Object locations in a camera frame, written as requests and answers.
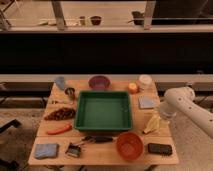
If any purple plastic bowl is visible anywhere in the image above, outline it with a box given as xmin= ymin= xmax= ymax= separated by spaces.
xmin=89 ymin=75 xmax=110 ymax=90

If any light blue sponge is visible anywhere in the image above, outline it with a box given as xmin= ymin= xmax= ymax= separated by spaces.
xmin=138 ymin=97 xmax=156 ymax=109

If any small background jar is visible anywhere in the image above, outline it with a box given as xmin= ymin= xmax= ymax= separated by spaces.
xmin=79 ymin=16 xmax=86 ymax=26

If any yellow banana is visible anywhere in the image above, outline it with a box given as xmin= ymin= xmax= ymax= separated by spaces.
xmin=143 ymin=115 xmax=160 ymax=134

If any orange fruit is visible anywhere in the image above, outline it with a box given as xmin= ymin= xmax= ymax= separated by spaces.
xmin=128 ymin=82 xmax=139 ymax=94

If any blue folded cloth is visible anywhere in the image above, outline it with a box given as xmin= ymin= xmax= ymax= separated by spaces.
xmin=34 ymin=143 xmax=59 ymax=159

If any dark red background bowl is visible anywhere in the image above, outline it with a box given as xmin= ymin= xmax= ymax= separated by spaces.
xmin=90 ymin=16 xmax=102 ymax=26

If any orange plastic bowl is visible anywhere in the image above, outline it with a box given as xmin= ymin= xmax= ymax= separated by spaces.
xmin=116 ymin=132 xmax=143 ymax=161

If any white cup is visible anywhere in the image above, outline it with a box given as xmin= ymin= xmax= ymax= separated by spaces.
xmin=138 ymin=74 xmax=152 ymax=90

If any light blue cup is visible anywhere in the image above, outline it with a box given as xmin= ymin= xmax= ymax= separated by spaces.
xmin=54 ymin=76 xmax=65 ymax=91

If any green plastic tray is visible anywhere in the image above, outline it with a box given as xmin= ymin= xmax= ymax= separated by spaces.
xmin=74 ymin=91 xmax=133 ymax=131

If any dark background pot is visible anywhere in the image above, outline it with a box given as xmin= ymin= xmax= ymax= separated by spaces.
xmin=131 ymin=11 xmax=144 ymax=25

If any metal measuring cup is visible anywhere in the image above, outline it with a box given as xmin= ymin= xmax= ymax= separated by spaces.
xmin=65 ymin=87 xmax=75 ymax=100

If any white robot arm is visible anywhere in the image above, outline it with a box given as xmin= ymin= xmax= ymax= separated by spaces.
xmin=158 ymin=87 xmax=213 ymax=139

